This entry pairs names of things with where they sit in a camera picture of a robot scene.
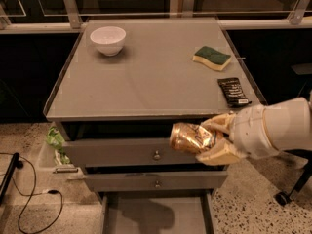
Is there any green and yellow sponge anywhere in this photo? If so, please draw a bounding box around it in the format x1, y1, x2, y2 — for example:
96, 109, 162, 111
192, 46, 231, 71

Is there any grey top drawer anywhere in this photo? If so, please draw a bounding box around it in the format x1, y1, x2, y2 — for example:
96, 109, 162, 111
61, 118, 249, 168

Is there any grey middle drawer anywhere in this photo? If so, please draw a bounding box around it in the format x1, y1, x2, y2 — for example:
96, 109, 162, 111
85, 164, 227, 192

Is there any green plastic bag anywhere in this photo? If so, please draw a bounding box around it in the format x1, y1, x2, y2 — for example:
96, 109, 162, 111
46, 126, 70, 165

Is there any black floor stand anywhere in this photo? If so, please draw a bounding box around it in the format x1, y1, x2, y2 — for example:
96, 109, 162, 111
0, 152, 23, 205

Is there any metal railing bracket left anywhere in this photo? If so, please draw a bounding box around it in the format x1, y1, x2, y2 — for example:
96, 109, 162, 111
63, 0, 82, 29

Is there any grey bottom drawer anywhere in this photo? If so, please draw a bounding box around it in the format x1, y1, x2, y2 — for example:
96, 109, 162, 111
100, 190, 217, 234

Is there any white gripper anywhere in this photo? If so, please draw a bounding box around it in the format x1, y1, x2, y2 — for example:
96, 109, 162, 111
196, 104, 279, 166

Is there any metal railing bracket right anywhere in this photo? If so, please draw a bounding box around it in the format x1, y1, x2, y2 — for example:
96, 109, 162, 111
288, 0, 310, 25

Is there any clear plastic bin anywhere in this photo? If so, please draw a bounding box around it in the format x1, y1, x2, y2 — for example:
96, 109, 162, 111
35, 123, 84, 192

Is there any crushed orange soda can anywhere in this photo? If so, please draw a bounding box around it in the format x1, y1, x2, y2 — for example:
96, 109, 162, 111
170, 123, 223, 154

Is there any black office chair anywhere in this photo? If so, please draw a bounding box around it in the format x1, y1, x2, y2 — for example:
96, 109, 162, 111
274, 63, 312, 206

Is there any grey drawer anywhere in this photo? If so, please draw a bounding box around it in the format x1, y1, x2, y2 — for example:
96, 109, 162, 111
61, 118, 249, 168
100, 190, 217, 234
85, 164, 227, 192

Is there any white ceramic bowl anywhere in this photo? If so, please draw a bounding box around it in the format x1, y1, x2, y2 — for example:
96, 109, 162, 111
90, 26, 126, 57

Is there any black snack packet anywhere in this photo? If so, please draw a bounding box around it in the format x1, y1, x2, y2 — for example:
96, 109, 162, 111
217, 77, 252, 107

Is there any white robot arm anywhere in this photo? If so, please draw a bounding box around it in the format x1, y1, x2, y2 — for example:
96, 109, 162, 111
196, 97, 312, 166

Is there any grey drawer cabinet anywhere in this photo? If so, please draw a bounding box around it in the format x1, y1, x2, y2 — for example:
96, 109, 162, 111
43, 16, 270, 234

